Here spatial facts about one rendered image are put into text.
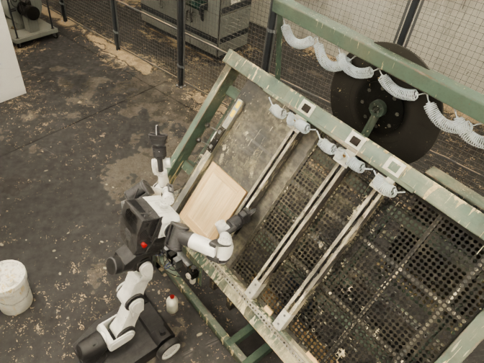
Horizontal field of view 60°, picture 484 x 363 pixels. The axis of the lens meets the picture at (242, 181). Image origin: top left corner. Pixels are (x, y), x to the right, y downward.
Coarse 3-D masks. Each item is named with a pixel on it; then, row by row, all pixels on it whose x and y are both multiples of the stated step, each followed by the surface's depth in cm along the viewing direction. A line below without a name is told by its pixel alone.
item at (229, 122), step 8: (240, 104) 286; (240, 112) 290; (232, 120) 290; (224, 136) 294; (208, 152) 297; (208, 160) 298; (200, 168) 300; (192, 176) 303; (200, 176) 303; (192, 184) 303; (184, 192) 305; (176, 200) 309; (184, 200) 308; (176, 208) 308
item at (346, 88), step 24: (336, 72) 280; (384, 72) 253; (336, 96) 288; (360, 96) 272; (384, 96) 258; (360, 120) 280; (384, 120) 265; (408, 120) 252; (384, 144) 273; (408, 144) 259; (432, 144) 246
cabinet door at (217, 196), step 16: (208, 176) 297; (224, 176) 289; (208, 192) 296; (224, 192) 288; (240, 192) 280; (192, 208) 302; (208, 208) 294; (224, 208) 286; (192, 224) 300; (208, 224) 293
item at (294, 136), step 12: (300, 108) 252; (312, 108) 248; (288, 120) 243; (300, 132) 256; (288, 144) 258; (276, 156) 262; (288, 156) 264; (276, 168) 263; (264, 180) 265; (252, 192) 269; (264, 192) 271; (252, 204) 270; (240, 228) 278
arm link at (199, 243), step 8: (192, 240) 234; (200, 240) 233; (208, 240) 234; (216, 240) 234; (224, 240) 233; (192, 248) 235; (200, 248) 232; (208, 248) 230; (216, 248) 231; (208, 256) 233
